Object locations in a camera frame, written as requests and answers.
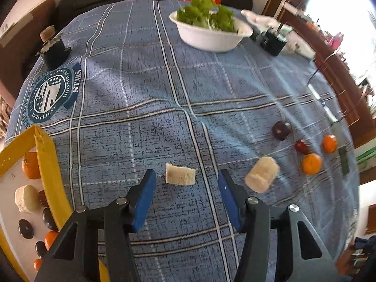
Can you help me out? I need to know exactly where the small orange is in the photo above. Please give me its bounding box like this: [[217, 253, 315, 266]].
[[22, 152, 41, 180], [302, 153, 323, 175], [322, 134, 338, 154]]

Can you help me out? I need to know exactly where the wooden cabinet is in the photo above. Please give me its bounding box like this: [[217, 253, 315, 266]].
[[261, 0, 376, 185]]

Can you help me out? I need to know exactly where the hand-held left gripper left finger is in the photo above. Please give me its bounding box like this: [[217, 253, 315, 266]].
[[34, 169, 157, 282]]

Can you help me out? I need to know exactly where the blue plaid blanket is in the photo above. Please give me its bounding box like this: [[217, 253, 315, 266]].
[[4, 0, 361, 282]]

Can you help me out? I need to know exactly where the pink bottle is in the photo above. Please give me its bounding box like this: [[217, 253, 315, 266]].
[[327, 32, 344, 49]]

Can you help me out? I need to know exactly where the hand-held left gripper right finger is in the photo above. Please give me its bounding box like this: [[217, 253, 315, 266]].
[[217, 169, 338, 282]]

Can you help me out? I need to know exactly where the dark purple plum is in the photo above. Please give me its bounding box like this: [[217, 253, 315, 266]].
[[272, 121, 292, 141], [35, 241, 48, 259], [18, 219, 34, 239], [42, 207, 59, 232]]

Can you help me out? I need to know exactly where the peeled white banana piece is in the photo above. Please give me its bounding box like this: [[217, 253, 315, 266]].
[[165, 162, 196, 186], [245, 156, 279, 193], [15, 184, 40, 213]]

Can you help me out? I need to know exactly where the white bowl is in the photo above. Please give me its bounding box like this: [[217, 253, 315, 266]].
[[169, 9, 254, 53]]

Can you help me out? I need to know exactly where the white tray with yellow rim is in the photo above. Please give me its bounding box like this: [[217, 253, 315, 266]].
[[0, 125, 110, 282]]

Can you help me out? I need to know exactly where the green bamboo decoration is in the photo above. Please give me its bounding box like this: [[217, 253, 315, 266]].
[[355, 148, 376, 171]]

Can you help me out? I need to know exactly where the green lettuce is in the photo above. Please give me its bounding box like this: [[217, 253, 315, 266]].
[[176, 0, 237, 33]]

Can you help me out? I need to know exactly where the grey knife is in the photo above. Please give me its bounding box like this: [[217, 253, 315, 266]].
[[337, 148, 351, 176]]

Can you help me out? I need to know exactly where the metal wire frame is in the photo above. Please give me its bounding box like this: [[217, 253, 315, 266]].
[[306, 50, 365, 125]]

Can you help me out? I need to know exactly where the white cloth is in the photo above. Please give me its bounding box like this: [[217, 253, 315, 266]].
[[241, 9, 316, 61]]

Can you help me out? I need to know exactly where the black bottle with cork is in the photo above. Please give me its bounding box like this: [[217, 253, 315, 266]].
[[35, 26, 72, 70]]

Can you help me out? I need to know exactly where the patterned brown throw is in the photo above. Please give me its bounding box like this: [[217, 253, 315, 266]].
[[0, 95, 14, 137]]

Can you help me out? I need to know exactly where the brown armchair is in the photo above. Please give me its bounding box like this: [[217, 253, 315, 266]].
[[0, 0, 56, 118]]

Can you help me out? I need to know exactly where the black holder cup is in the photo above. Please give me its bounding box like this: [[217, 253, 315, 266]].
[[260, 23, 290, 56]]

